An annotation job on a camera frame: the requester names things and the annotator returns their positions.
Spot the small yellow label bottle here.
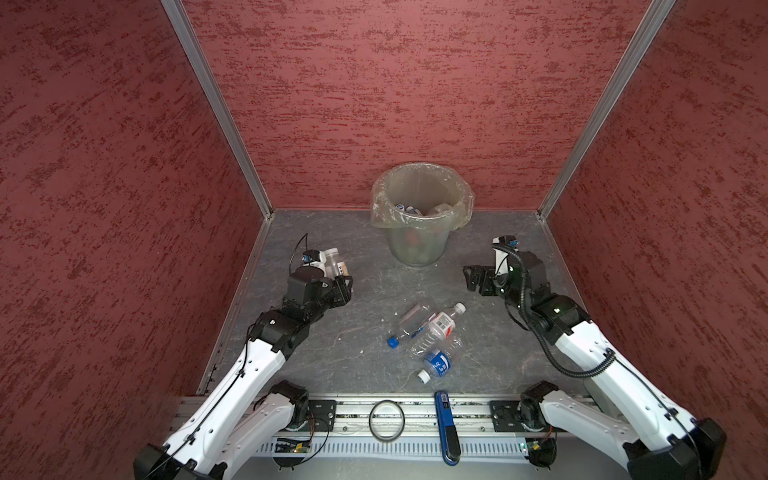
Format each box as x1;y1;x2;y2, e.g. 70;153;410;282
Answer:
323;248;349;279

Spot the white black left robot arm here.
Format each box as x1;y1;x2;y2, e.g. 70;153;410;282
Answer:
133;266;354;479

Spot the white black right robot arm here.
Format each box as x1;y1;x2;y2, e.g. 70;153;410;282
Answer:
463;244;727;479

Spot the silver mesh waste bin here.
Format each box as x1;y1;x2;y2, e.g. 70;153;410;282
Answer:
386;166;460;269

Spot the clear plastic bin liner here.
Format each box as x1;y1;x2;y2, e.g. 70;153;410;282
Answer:
370;162;475;231

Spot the red white label water bottle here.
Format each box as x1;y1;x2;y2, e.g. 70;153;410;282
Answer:
409;302;466;358

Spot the blue cap clear bottle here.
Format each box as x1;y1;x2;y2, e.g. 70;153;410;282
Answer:
386;303;433;350

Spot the blue label crushed bottle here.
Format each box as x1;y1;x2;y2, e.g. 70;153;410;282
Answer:
417;346;464;384

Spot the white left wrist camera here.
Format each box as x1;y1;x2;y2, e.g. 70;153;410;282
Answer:
302;249;327;276

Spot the black cable ring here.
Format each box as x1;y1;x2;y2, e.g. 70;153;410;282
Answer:
367;400;407;443

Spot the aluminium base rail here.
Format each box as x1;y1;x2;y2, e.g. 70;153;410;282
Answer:
252;393;571;464

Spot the blue black handle tool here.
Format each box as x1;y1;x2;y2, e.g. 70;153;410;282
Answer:
434;391;461;466

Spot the aluminium right corner post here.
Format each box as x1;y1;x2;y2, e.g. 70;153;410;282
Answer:
538;0;676;223

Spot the aluminium corner post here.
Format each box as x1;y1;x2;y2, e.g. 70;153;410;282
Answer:
161;0;274;222
538;0;676;223

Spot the aluminium left corner post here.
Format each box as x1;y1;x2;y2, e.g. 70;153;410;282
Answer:
161;0;274;222

